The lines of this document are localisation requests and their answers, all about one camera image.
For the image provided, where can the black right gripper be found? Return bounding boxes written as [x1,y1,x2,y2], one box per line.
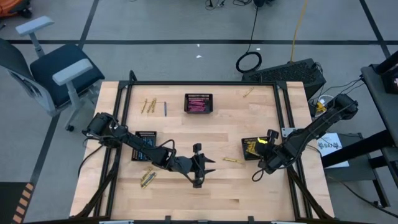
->
[256,129,292,175]

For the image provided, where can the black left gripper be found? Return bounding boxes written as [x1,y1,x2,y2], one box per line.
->
[172,142,217,189]

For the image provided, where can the black plastic mesh basket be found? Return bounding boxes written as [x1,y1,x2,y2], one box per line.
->
[241,136,274,161]
[131,131,157,162]
[183,92,214,114]

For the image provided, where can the white paper sign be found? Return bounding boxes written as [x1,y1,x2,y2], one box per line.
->
[316,133,351,169]

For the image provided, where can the grey cart platform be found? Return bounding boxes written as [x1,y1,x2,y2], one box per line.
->
[323,133,391,208]

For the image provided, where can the black computer tower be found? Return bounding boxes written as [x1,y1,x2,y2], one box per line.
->
[241,58,327,100]

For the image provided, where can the black side table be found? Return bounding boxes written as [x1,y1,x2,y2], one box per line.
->
[321,63,398,208]

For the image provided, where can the black monitor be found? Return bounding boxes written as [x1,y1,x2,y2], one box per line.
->
[374,51,398,95]

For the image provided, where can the grey black office chair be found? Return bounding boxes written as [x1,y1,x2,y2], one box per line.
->
[0,15,106,132]

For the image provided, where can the black orange striped mat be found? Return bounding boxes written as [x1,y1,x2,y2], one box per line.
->
[0,182,35,224]

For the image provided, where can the orange wheeled object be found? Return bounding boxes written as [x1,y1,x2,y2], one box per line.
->
[0,0,34,19]

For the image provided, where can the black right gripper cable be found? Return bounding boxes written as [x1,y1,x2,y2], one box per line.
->
[251,167,265,183]

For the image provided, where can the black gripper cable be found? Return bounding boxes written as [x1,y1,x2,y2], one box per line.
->
[251,167,265,183]
[146,139,206,186]

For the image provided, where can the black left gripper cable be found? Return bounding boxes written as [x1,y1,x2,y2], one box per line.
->
[146,139,206,186]

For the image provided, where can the black aluminium table frame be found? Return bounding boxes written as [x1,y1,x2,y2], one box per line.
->
[70,70,335,224]

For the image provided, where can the black floor cable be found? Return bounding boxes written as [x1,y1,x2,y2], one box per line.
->
[325,174,398,219]

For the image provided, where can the black coiled cable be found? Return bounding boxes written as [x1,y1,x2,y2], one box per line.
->
[234,0,264,75]

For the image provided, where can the black computer cables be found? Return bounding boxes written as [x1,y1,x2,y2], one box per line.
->
[323,77,364,103]

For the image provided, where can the black arm base cable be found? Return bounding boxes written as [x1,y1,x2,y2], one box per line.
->
[76,143,105,179]

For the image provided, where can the yellow cable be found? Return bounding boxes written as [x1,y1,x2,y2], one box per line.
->
[289,0,309,62]

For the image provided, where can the black tangled cables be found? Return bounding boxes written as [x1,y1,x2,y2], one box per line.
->
[203,0,254,11]

